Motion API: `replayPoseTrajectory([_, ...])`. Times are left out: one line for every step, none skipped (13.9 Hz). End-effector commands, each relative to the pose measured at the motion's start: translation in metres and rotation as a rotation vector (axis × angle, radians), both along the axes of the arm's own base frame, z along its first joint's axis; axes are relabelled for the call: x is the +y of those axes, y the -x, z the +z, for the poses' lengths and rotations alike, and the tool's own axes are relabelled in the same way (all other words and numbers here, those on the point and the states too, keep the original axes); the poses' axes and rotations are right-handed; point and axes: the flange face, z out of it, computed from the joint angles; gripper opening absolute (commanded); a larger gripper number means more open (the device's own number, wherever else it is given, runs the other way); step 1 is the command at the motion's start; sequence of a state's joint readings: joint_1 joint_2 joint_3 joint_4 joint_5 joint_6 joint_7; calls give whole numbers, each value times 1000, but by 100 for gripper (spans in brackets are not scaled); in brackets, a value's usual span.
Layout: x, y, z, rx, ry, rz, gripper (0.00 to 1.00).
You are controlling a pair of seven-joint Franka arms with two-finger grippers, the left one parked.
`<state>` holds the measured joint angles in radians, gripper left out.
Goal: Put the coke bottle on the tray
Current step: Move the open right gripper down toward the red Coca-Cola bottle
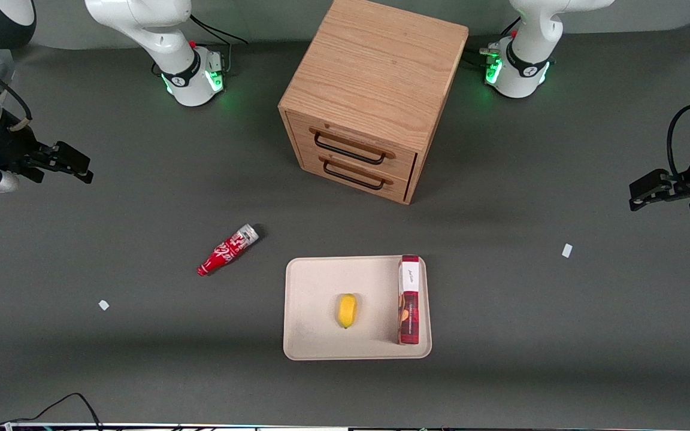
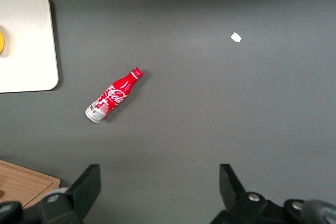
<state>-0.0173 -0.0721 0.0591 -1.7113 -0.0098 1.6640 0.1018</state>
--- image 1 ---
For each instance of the wooden two-drawer cabinet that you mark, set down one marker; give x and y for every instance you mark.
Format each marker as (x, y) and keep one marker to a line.
(375, 66)

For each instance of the beige plastic tray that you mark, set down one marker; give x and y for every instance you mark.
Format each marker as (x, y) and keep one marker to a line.
(315, 287)

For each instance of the red coke bottle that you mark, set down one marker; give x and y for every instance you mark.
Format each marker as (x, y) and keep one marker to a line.
(228, 250)

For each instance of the red and white snack box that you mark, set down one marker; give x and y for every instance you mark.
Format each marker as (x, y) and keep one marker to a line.
(409, 299)

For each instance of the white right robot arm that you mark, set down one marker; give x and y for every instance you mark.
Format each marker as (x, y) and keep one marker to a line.
(141, 24)

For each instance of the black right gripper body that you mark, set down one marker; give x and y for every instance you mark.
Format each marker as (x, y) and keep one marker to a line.
(5, 149)

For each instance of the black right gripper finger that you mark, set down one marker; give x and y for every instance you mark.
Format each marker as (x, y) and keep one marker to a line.
(66, 163)

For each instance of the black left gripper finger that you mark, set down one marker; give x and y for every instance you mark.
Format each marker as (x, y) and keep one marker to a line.
(650, 185)

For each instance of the yellow toy banana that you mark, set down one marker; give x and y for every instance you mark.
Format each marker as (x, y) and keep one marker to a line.
(347, 310)

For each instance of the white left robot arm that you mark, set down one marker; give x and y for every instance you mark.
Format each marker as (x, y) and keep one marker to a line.
(530, 36)

